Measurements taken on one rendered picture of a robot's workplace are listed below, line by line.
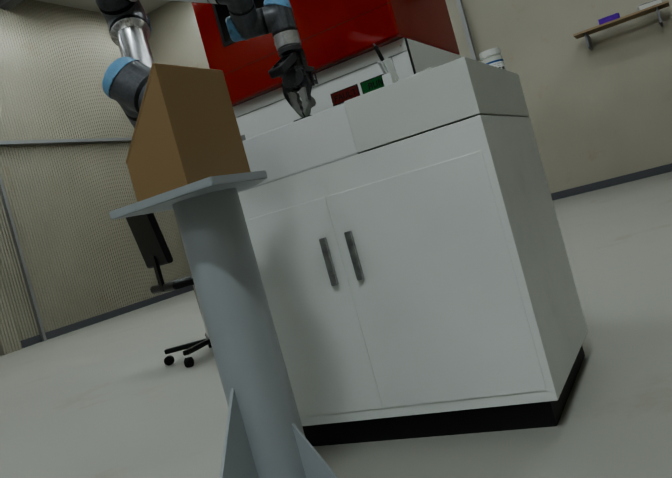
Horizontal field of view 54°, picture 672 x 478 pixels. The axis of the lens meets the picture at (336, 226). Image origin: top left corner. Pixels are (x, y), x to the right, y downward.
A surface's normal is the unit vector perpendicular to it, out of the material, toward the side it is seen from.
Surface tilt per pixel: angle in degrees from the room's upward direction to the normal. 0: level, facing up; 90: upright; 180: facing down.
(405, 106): 90
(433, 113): 90
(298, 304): 90
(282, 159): 90
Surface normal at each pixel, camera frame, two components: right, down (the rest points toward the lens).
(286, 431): 0.55, -0.15
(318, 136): -0.46, 0.14
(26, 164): 0.85, -0.22
